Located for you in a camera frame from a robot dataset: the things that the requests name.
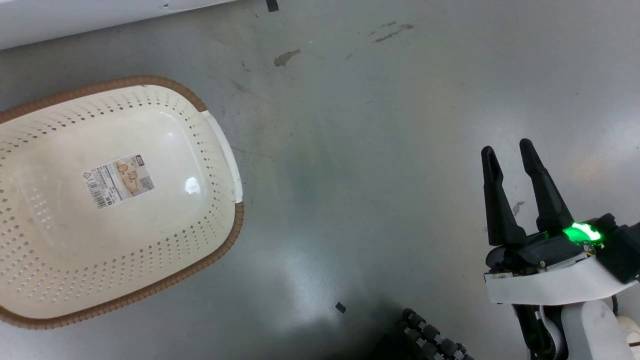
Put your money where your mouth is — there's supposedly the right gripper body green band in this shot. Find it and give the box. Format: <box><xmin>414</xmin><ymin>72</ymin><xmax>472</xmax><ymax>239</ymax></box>
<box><xmin>483</xmin><ymin>213</ymin><xmax>640</xmax><ymax>306</ymax></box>

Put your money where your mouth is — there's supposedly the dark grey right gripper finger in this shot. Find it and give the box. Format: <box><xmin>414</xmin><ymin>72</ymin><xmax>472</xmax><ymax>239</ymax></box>
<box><xmin>481</xmin><ymin>146</ymin><xmax>527</xmax><ymax>247</ymax></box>
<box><xmin>519</xmin><ymin>138</ymin><xmax>575</xmax><ymax>236</ymax></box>

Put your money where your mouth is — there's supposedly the cream perforated laundry basket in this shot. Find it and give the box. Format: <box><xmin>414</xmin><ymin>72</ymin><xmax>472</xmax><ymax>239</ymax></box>
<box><xmin>0</xmin><ymin>75</ymin><xmax>245</xmax><ymax>330</ymax></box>

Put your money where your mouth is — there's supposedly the white washing machine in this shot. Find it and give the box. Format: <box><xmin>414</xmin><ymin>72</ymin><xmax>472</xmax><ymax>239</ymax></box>
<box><xmin>0</xmin><ymin>0</ymin><xmax>241</xmax><ymax>51</ymax></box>

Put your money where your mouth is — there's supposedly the paper product label sticker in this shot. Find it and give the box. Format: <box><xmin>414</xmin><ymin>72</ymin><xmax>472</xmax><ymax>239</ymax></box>
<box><xmin>82</xmin><ymin>154</ymin><xmax>155</xmax><ymax>210</ymax></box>

